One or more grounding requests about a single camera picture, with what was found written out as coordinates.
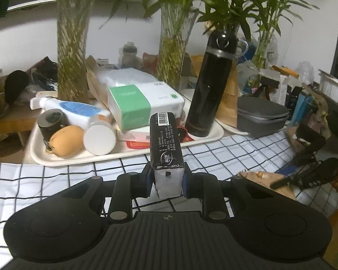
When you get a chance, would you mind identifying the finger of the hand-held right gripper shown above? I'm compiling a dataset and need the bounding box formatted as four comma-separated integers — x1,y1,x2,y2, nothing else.
270,174,299,190

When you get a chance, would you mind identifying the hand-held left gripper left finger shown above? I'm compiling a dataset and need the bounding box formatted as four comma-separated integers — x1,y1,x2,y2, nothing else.
60,163,153,221

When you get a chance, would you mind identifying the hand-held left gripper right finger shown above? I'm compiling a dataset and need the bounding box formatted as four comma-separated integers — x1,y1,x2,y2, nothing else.
182,162,271,221

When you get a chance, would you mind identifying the black white soft packet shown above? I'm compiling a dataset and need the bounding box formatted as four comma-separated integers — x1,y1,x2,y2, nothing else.
149,112,185,199

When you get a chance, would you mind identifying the cardboard box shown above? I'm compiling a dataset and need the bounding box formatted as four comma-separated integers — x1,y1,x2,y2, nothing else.
238,170,298,201

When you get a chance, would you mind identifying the red flat packet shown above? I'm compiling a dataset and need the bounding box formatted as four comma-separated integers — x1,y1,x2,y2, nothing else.
126,139,153,150

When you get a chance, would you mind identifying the pink flat packet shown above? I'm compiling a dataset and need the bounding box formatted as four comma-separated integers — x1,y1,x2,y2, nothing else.
118,126,152,143

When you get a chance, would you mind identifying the white round container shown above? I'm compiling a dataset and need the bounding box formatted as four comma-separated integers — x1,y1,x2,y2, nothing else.
83,114,117,156

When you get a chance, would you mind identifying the white plate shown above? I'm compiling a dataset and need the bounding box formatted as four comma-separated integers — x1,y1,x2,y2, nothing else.
213,117,260,139

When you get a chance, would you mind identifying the blue box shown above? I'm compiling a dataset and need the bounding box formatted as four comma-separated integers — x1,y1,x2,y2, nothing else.
292,94,314,122

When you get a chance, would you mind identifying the grey zip case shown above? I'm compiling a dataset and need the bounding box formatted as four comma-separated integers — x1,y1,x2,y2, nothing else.
237,96,290,136

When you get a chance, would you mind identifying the green white tissue box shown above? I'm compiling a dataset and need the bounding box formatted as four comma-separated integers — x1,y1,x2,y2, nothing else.
107,82,185,132

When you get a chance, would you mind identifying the white plastic tray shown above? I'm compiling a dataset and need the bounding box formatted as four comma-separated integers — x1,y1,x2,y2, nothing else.
25,97,224,166

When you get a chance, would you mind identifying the white basket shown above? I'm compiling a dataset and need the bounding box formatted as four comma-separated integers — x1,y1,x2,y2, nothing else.
318,70,338,102

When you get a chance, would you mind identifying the tan round pouch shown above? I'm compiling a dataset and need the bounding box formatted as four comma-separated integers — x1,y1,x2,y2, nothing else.
46,125,85,158

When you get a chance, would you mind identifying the white black checkered cloth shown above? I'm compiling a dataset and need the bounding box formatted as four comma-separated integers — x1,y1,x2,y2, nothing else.
0,129,337,259

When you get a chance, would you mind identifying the black thermos bottle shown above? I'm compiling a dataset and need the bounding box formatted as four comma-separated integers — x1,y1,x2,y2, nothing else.
184,30,239,138

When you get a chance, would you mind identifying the brown paper bag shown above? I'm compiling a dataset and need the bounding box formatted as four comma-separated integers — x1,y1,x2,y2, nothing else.
215,61,240,128

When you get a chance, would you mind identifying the white carton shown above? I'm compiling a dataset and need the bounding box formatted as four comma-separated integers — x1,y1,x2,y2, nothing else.
258,68,291,105

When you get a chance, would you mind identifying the clear plastic bag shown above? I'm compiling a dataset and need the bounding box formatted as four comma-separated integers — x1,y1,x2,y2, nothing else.
297,61,319,84

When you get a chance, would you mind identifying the white blue-label spray bottle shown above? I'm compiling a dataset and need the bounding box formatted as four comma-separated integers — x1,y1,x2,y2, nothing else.
30,97,112,130

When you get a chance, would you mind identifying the white plastic bag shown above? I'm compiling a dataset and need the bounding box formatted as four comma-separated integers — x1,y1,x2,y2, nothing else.
96,68,160,91

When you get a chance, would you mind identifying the yellow packet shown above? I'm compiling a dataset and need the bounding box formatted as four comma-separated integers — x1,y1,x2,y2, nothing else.
271,65,299,78

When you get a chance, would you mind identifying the black round jar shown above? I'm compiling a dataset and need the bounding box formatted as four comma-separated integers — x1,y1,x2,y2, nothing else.
37,108,69,142

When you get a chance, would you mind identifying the red snack bag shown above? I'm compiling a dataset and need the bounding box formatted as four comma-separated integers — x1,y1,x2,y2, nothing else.
142,52,162,74

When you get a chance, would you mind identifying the dark clear bottle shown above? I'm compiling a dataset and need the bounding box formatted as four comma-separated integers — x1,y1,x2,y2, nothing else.
119,42,139,70

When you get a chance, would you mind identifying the tall narrow glass vase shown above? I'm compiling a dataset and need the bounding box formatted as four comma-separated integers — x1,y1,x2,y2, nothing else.
157,1,194,91

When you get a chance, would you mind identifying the small glass vase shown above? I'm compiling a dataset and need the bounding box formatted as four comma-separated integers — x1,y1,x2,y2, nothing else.
253,30,274,68

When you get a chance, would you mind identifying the tall wide glass vase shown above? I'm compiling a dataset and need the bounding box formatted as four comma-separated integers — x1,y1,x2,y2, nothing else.
56,0,95,102

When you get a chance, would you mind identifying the wooden side table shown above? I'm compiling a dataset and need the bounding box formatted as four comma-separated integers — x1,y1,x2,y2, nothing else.
0,100,38,159

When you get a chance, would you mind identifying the black oval object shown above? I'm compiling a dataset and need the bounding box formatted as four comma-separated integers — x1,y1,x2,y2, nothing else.
4,69,30,105

